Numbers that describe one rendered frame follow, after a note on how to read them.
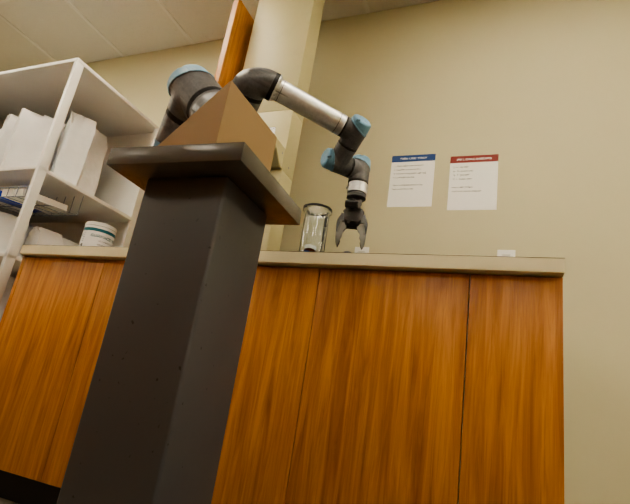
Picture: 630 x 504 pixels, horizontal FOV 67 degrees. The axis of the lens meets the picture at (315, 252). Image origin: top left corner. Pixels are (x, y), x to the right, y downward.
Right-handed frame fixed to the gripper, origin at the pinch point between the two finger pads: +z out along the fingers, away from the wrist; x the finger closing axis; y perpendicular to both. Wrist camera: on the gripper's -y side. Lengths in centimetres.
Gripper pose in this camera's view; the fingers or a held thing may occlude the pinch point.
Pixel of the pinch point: (349, 244)
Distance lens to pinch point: 167.0
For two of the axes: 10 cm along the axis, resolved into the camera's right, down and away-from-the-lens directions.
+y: 1.1, 3.1, 9.4
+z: -1.5, 9.4, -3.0
